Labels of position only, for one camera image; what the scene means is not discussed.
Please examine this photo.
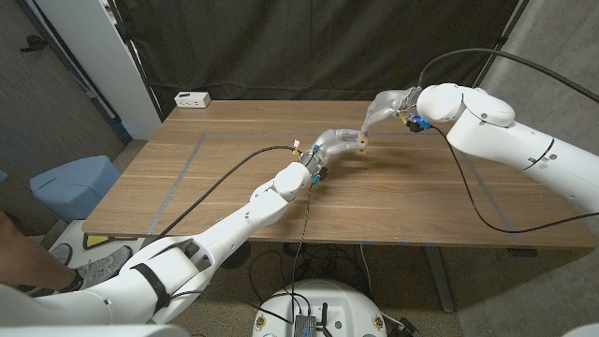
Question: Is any grey electronics module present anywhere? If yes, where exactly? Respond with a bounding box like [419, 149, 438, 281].
[293, 314, 318, 337]

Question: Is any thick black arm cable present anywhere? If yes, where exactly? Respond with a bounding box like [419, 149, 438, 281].
[149, 145, 300, 247]
[417, 48, 599, 104]

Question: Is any white cabinet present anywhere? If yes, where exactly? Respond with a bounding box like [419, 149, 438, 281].
[35, 0, 163, 140]

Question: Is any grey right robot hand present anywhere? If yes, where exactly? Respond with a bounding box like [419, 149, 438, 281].
[359, 86, 423, 135]

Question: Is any black floor cable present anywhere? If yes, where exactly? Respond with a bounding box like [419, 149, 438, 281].
[246, 250, 286, 305]

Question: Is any black backdrop stand pole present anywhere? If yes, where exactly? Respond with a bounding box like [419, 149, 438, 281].
[108, 0, 166, 123]
[466, 0, 533, 102]

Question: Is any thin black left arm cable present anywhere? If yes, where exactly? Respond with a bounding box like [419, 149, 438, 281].
[168, 182, 315, 327]

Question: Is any round black floor grille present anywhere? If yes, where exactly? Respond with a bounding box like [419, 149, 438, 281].
[223, 241, 253, 271]

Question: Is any person's bare leg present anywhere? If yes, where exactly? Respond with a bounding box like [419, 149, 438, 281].
[0, 210, 83, 294]

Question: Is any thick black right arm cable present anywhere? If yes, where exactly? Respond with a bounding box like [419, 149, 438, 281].
[417, 48, 599, 104]

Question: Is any large wooden board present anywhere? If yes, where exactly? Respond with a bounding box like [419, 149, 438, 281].
[147, 131, 528, 244]

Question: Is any dark wall rail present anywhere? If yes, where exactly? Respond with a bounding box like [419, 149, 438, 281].
[16, 0, 133, 141]

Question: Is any black backdrop curtain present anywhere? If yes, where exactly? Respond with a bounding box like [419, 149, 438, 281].
[110, 0, 533, 118]

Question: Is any white floor platform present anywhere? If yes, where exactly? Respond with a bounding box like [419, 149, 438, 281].
[46, 219, 147, 296]

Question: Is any white power strip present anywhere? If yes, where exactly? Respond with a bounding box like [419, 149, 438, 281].
[173, 91, 212, 110]

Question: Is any black floor device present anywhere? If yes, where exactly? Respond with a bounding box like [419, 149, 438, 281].
[397, 317, 422, 337]

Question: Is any white floor cable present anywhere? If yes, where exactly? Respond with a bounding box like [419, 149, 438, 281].
[358, 242, 374, 296]

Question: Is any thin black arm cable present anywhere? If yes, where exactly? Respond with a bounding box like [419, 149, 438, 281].
[430, 125, 599, 234]
[168, 182, 315, 327]

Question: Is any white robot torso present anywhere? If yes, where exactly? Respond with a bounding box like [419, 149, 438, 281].
[252, 279, 388, 337]

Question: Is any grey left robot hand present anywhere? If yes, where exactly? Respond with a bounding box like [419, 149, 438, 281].
[301, 128, 364, 178]

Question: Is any grey sneaker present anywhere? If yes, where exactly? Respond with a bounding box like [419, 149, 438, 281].
[46, 242, 75, 268]
[69, 245, 134, 291]

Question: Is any grey table leg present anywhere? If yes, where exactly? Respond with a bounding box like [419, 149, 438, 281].
[423, 245, 456, 314]

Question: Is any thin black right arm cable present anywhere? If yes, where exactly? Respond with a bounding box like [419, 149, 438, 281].
[430, 125, 599, 234]

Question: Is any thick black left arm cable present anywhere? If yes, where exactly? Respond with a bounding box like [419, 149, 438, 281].
[149, 145, 300, 247]

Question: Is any light blue stool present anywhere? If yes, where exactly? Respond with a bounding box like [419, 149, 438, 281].
[29, 154, 122, 224]

